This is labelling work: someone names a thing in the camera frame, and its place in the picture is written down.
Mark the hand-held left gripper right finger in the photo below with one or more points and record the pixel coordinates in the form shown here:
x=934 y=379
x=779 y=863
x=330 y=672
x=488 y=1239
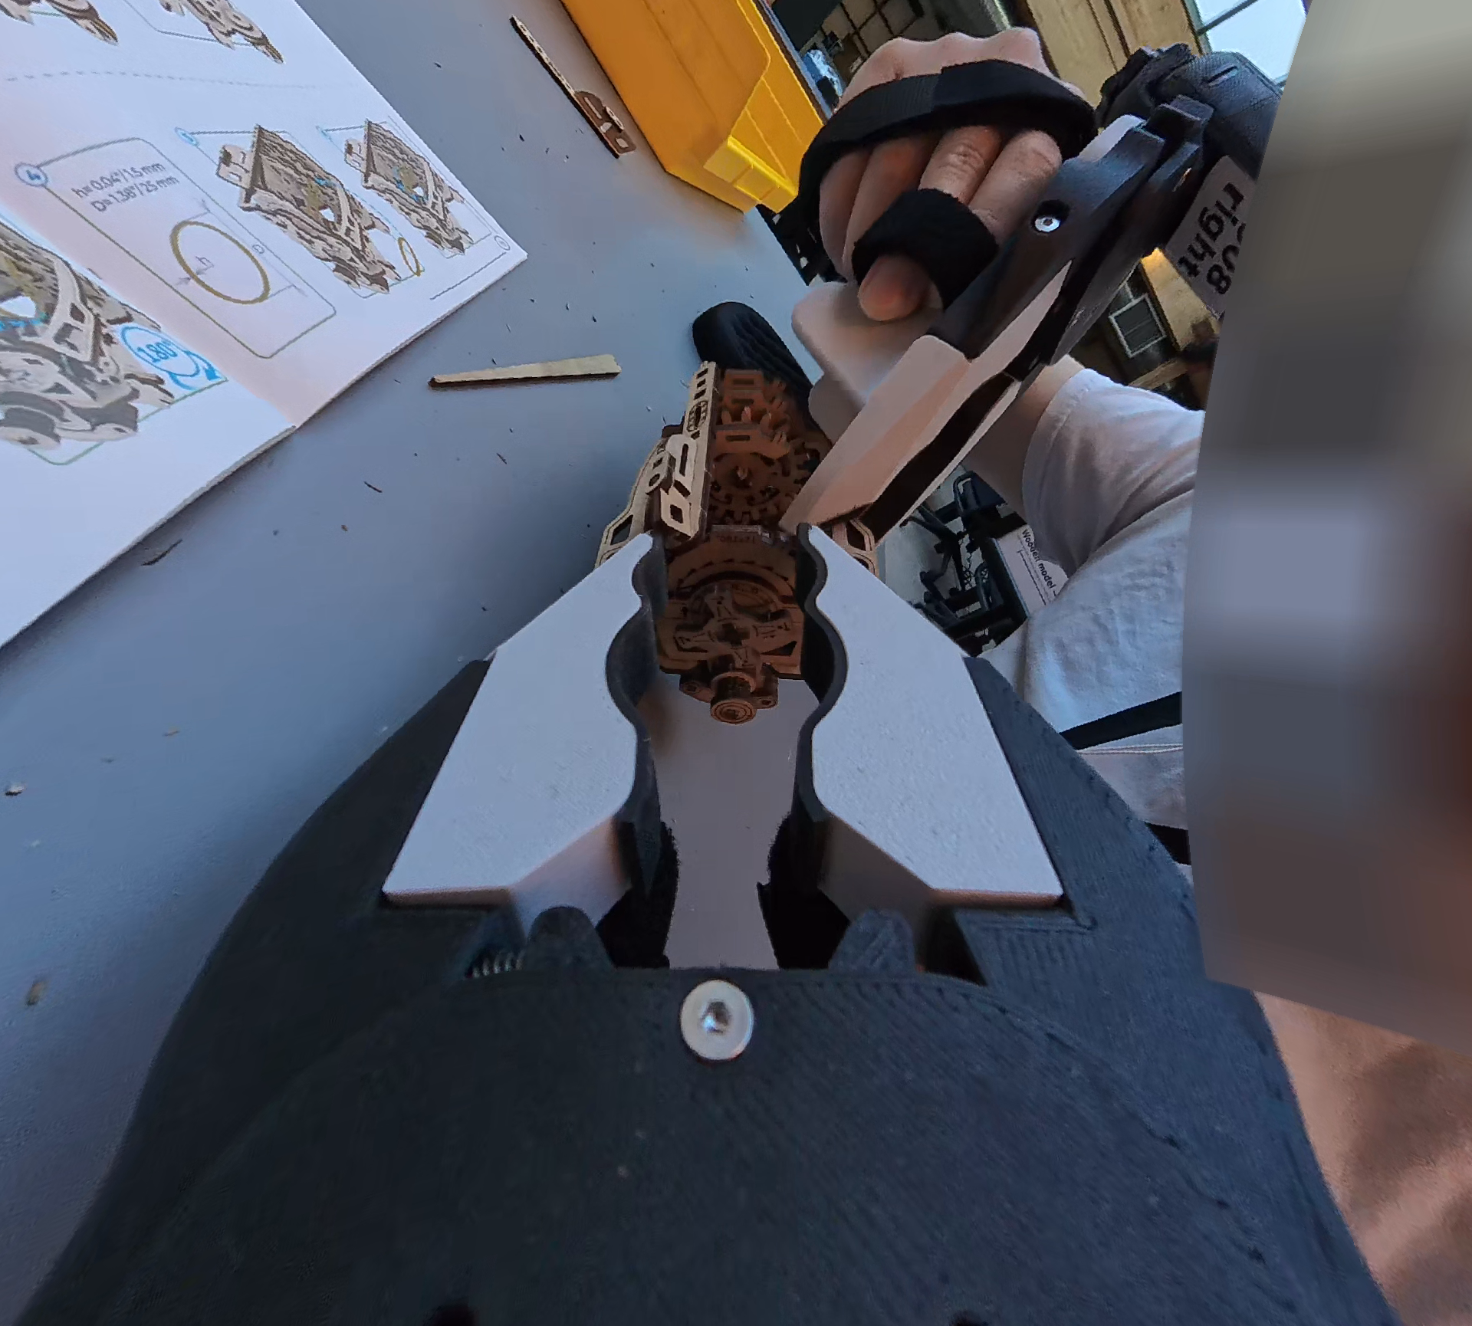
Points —
x=931 y=774

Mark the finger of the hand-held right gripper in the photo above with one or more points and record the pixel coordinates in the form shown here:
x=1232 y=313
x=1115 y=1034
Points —
x=908 y=417

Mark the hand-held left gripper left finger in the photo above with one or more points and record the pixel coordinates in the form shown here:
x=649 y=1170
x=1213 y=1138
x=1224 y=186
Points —
x=517 y=774

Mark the wooden mechanical model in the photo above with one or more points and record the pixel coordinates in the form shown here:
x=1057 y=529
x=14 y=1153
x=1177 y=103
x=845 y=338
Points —
x=737 y=601

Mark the grey desk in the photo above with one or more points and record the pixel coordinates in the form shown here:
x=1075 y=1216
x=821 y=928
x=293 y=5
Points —
x=346 y=601

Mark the person's right hand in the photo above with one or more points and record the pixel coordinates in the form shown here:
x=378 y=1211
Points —
x=977 y=163

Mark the black office chair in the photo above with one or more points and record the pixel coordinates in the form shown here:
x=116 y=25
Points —
x=967 y=568

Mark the black textured pad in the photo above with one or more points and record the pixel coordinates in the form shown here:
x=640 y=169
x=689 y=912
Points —
x=747 y=344

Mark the white printed sign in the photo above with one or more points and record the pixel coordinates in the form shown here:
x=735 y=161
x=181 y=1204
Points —
x=1042 y=568

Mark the person's white shirt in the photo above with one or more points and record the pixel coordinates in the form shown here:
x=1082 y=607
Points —
x=1115 y=476

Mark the tapered wooden stick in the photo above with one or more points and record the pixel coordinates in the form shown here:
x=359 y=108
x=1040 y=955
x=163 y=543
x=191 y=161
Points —
x=530 y=371

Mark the wooden slotted strip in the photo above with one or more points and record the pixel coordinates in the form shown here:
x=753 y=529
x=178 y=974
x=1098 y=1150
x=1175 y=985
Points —
x=563 y=79

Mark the yellow plastic bin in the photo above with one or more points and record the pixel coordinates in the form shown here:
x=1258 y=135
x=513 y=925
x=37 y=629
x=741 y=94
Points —
x=645 y=3

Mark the assembly instruction booklet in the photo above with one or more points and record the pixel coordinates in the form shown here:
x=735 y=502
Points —
x=103 y=118

